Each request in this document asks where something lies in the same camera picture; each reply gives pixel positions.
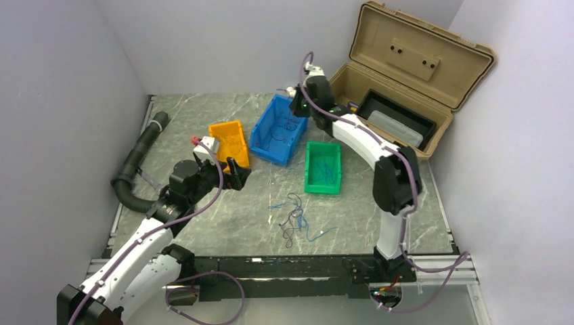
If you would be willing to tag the silver wrench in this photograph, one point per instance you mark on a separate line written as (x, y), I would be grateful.
(157, 186)

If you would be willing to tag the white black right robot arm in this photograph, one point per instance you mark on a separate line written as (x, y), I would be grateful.
(396, 183)

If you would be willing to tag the white pipe elbow fitting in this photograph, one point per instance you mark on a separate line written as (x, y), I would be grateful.
(291, 92)

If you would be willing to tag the black tool box tray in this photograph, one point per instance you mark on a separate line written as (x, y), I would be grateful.
(375, 101)

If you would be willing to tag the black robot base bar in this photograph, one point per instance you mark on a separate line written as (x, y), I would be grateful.
(285, 276)

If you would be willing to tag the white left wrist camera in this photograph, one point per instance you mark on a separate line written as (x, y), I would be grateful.
(205, 148)

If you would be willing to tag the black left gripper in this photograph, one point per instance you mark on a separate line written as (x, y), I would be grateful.
(237, 177)

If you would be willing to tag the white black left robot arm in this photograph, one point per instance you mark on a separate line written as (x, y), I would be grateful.
(149, 260)

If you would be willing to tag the blue plastic bin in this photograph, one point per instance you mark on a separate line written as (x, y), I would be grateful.
(277, 132)

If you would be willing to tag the grey plastic case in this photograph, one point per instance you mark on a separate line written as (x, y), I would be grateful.
(407, 130)

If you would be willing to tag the tan tool box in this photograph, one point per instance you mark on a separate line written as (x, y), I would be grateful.
(418, 65)

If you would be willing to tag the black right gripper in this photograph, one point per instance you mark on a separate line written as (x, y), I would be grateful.
(294, 104)

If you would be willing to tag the green plastic bin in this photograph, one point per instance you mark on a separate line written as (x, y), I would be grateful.
(323, 169)

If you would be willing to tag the orange plastic bin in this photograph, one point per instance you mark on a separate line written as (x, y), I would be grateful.
(232, 142)

